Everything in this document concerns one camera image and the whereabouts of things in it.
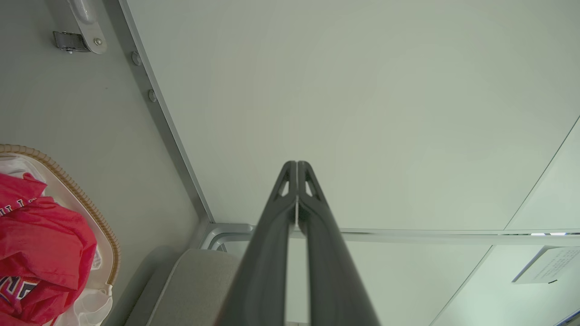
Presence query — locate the white paper notice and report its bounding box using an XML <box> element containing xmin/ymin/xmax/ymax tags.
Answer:
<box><xmin>512</xmin><ymin>246</ymin><xmax>580</xmax><ymax>285</ymax></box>

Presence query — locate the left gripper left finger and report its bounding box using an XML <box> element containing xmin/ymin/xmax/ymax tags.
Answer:
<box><xmin>217</xmin><ymin>161</ymin><xmax>298</xmax><ymax>326</ymax></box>

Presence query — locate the red printed garment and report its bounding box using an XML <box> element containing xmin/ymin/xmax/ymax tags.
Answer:
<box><xmin>0</xmin><ymin>172</ymin><xmax>98</xmax><ymax>326</ymax></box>

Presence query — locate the white basket liner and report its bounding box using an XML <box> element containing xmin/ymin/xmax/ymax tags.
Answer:
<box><xmin>0</xmin><ymin>156</ymin><xmax>114</xmax><ymax>326</ymax></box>

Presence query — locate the aluminium wall panel frame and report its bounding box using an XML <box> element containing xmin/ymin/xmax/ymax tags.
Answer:
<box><xmin>102</xmin><ymin>0</ymin><xmax>580</xmax><ymax>254</ymax></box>

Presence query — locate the wicker rim laundry basket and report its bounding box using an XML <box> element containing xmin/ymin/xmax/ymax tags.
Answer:
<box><xmin>0</xmin><ymin>144</ymin><xmax>121</xmax><ymax>326</ymax></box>

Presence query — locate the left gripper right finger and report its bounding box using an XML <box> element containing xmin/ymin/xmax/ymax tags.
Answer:
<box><xmin>298</xmin><ymin>161</ymin><xmax>380</xmax><ymax>326</ymax></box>

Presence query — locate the grey fabric sofa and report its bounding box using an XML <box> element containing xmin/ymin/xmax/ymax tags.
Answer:
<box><xmin>102</xmin><ymin>246</ymin><xmax>313</xmax><ymax>326</ymax></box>

